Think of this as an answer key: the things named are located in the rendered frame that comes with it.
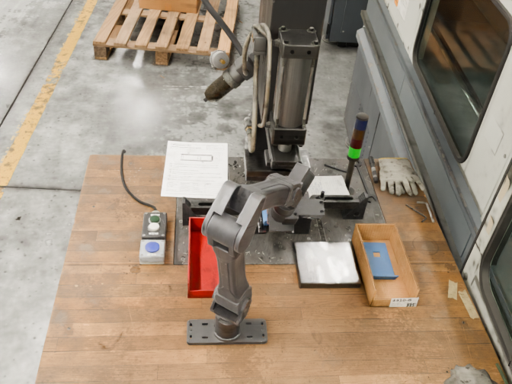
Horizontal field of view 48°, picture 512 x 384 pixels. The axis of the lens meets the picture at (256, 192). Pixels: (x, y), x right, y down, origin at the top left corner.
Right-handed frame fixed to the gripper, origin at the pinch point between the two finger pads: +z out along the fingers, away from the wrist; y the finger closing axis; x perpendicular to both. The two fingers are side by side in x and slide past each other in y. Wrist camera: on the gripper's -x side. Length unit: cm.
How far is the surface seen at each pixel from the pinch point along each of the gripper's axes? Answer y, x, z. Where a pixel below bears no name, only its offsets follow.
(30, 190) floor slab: 61, 110, 152
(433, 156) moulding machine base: 35, -64, 32
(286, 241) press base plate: -3.0, -4.3, 10.2
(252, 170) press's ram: 12.0, 7.3, -8.8
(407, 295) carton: -20.7, -35.4, -0.9
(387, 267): -11.9, -32.2, 3.8
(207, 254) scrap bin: -7.7, 18.9, 7.2
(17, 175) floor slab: 73, 120, 159
